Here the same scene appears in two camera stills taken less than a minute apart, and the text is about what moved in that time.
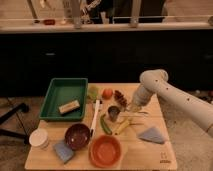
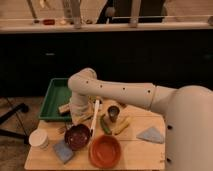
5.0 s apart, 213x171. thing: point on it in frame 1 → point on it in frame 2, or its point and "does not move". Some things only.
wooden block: (69, 107) does not move
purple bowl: (77, 136) does not move
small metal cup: (113, 112) does not move
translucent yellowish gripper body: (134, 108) → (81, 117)
